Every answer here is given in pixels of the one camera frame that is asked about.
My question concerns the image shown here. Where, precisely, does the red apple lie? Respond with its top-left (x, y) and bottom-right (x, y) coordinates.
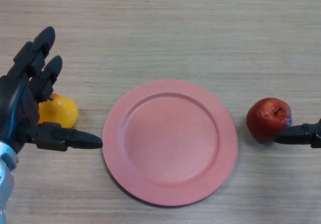
top-left (246, 97), bottom-right (293, 143)

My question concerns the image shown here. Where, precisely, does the pink round plate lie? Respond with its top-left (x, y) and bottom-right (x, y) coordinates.
top-left (101, 79), bottom-right (239, 207)

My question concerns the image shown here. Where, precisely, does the yellow pear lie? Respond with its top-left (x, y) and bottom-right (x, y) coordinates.
top-left (37, 93), bottom-right (79, 129)

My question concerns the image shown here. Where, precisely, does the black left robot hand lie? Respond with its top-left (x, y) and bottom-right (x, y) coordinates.
top-left (0, 26), bottom-right (103, 156)

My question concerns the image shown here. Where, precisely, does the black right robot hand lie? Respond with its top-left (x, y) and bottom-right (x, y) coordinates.
top-left (273, 119), bottom-right (321, 149)

